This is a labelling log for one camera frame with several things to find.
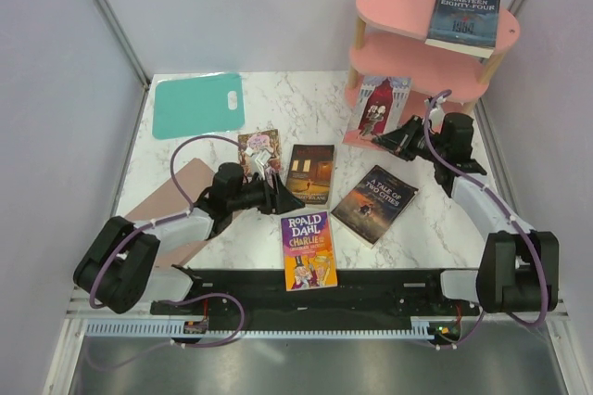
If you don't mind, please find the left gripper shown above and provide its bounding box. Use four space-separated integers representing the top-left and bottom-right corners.
229 172 305 215

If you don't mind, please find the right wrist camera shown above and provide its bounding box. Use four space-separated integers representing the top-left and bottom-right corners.
424 95 448 127

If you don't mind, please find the Roald Dahl Charlie book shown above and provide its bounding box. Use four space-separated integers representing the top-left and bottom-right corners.
280 211 337 292

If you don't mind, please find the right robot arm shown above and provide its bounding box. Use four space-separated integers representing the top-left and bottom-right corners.
372 112 560 327

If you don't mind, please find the dark orange Edward Bulane book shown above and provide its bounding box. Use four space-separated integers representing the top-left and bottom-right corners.
285 144 335 209

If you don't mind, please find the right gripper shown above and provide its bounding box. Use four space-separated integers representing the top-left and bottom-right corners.
372 115 448 163

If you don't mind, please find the pink three-tier shelf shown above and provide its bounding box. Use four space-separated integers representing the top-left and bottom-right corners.
346 0 521 128

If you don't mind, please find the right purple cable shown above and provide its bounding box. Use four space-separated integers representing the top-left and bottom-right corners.
423 90 552 326

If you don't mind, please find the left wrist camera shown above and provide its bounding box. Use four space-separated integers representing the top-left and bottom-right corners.
246 147 277 179

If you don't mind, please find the Hamlet red cover book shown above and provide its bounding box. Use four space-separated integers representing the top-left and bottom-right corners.
343 76 412 148

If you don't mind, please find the white slotted cable duct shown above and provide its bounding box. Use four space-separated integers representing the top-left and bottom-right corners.
84 319 443 340

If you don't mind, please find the purple cable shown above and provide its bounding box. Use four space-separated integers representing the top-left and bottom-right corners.
423 90 552 326
82 134 254 371

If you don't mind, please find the A Tale of Two Cities book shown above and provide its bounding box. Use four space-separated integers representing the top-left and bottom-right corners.
331 165 419 248

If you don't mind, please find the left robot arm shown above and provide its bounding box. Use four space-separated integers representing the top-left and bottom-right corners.
73 162 305 314

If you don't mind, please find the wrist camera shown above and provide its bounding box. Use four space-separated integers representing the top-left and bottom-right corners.
424 95 448 127
246 147 277 179

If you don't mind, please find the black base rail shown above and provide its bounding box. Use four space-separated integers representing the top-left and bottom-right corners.
150 269 478 329

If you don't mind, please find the purple illustrated children's book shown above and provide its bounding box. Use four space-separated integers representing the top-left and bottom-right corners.
237 129 282 178

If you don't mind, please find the Nineteen Eighty-Four book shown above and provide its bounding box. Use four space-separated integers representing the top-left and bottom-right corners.
425 0 500 58

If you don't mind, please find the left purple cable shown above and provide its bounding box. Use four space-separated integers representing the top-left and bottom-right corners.
82 134 254 371

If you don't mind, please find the teal plastic file folder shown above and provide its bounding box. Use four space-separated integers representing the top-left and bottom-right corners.
152 73 246 140

